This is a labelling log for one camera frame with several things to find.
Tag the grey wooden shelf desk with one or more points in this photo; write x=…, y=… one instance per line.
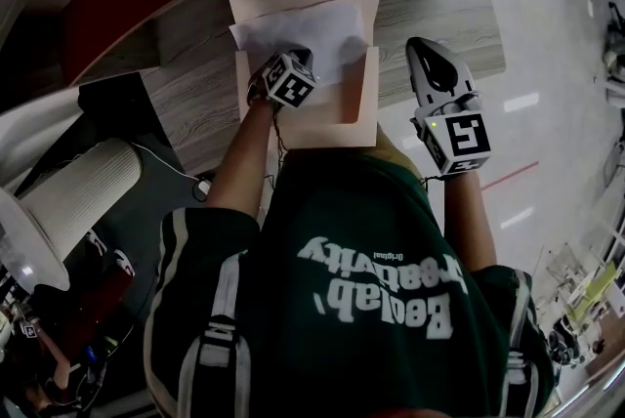
x=429, y=40

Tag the white A4 paper sheet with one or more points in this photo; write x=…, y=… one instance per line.
x=303, y=28

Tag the white equipment racks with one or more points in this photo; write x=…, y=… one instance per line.
x=610, y=15

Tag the dark green printed t-shirt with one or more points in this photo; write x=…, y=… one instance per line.
x=351, y=357

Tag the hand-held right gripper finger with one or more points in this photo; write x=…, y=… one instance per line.
x=416, y=81
x=465, y=81

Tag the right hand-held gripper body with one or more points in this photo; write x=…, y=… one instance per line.
x=466, y=135

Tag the white ribbed pedestal stand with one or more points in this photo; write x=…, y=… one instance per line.
x=78, y=201

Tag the person's left forearm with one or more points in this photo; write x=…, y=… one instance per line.
x=239, y=162

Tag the khaki shorts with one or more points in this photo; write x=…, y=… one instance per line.
x=398, y=157

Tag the person's left hand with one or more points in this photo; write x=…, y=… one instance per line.
x=256, y=90

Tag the white table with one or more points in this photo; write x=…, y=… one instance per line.
x=34, y=128

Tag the white cluttered storage shelf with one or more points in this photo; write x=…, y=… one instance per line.
x=586, y=299

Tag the person's right forearm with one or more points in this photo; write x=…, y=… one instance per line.
x=471, y=221

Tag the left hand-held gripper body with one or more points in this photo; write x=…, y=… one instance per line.
x=290, y=86

